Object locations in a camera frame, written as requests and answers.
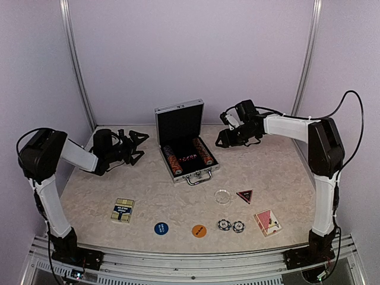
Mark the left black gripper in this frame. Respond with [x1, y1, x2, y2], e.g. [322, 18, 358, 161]
[105, 130, 149, 165]

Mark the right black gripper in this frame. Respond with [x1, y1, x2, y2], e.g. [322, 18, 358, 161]
[216, 123, 258, 148]

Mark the aluminium poker chip case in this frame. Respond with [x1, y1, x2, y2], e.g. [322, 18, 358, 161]
[154, 99, 220, 186]

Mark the blue white poker chip stack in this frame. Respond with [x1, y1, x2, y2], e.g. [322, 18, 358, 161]
[217, 219, 232, 231]

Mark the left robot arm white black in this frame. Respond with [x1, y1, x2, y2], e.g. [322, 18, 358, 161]
[16, 128, 149, 264]

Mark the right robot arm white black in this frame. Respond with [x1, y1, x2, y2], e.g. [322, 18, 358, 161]
[216, 100, 350, 269]

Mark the chip row in case back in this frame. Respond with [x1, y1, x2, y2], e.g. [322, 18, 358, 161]
[192, 138, 214, 166]

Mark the chip row in case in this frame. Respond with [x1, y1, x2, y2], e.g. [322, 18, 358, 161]
[192, 138, 214, 166]
[163, 145, 183, 175]

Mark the black dice row in case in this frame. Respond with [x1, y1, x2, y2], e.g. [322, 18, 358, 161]
[178, 154, 198, 163]

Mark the chip row in case front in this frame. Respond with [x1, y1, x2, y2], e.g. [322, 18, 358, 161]
[163, 145, 183, 175]

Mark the clear round dealer button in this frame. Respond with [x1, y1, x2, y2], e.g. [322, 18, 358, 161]
[214, 189, 231, 205]

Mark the blue playing card box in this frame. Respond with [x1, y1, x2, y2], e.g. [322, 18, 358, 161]
[110, 198, 135, 223]

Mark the black pink triangular button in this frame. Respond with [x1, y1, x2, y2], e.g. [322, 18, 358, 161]
[236, 190, 253, 204]

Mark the blue small blind button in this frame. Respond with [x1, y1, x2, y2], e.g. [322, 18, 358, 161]
[154, 222, 169, 235]

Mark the red playing card deck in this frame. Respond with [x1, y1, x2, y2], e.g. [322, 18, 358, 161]
[254, 209, 282, 237]

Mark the orange big blind button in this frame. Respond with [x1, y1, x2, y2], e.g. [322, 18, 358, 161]
[192, 224, 207, 238]

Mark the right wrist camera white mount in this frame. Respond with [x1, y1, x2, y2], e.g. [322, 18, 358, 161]
[220, 112, 240, 131]

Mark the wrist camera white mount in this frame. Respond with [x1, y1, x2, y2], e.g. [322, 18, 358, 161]
[220, 112, 240, 131]
[118, 129, 125, 142]

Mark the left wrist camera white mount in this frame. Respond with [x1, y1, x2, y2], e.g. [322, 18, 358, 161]
[118, 129, 125, 142]

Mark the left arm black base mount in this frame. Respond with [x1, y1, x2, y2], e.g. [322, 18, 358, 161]
[52, 239, 104, 271]

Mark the aluminium front rail frame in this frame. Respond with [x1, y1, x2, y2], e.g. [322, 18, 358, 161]
[19, 235, 367, 284]

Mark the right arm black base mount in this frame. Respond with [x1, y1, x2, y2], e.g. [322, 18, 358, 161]
[283, 246, 327, 270]

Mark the left aluminium corner post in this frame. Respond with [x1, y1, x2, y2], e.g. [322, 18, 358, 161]
[59, 0, 97, 131]

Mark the aluminium corner post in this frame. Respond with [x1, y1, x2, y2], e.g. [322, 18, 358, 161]
[59, 0, 97, 131]
[290, 0, 322, 116]

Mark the right aluminium corner post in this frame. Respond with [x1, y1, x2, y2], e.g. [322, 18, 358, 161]
[290, 0, 322, 116]

